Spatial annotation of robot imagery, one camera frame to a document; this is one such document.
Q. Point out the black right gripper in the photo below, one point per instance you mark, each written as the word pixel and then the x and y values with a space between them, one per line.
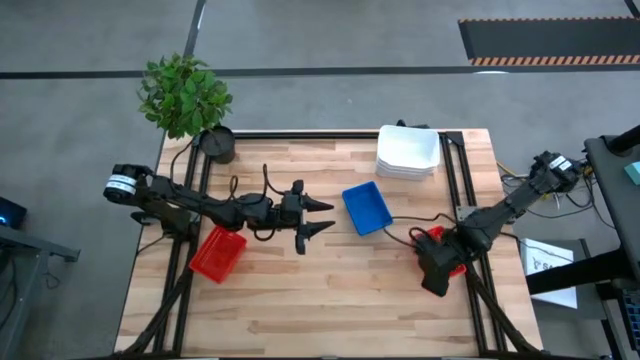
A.
pixel 440 260

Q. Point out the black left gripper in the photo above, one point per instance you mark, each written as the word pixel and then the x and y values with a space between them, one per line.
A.
pixel 292 212

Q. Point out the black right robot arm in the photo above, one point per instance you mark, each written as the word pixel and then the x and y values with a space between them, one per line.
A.
pixel 500 212

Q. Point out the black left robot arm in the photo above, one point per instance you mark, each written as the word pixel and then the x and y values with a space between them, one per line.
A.
pixel 200 202

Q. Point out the grey mounting plate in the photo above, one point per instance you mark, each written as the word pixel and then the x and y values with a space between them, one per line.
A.
pixel 462 213

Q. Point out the white paper sheet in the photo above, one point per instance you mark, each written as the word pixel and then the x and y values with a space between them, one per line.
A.
pixel 542 257

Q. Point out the black plant pot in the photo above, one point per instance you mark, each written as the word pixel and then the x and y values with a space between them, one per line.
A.
pixel 217 144

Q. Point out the black clamp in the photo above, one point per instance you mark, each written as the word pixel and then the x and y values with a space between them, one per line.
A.
pixel 412 125

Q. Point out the black floor beam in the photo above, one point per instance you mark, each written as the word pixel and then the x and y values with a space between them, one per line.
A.
pixel 585 272

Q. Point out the green leafy plant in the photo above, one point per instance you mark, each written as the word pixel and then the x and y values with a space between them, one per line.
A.
pixel 182 95

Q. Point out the black desk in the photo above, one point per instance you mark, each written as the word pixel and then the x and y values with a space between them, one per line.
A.
pixel 615 200

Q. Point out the teal box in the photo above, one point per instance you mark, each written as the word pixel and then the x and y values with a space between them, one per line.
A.
pixel 634 172

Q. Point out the black hazard-striped floor mat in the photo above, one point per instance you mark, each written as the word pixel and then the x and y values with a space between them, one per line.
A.
pixel 550 40

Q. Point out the grey metal stand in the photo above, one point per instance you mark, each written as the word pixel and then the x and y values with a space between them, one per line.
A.
pixel 30 245

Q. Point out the black device with blue light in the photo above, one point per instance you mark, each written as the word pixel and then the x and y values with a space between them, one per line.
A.
pixel 12 212

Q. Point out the black aluminium table frame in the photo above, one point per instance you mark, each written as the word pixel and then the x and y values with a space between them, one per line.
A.
pixel 300 135

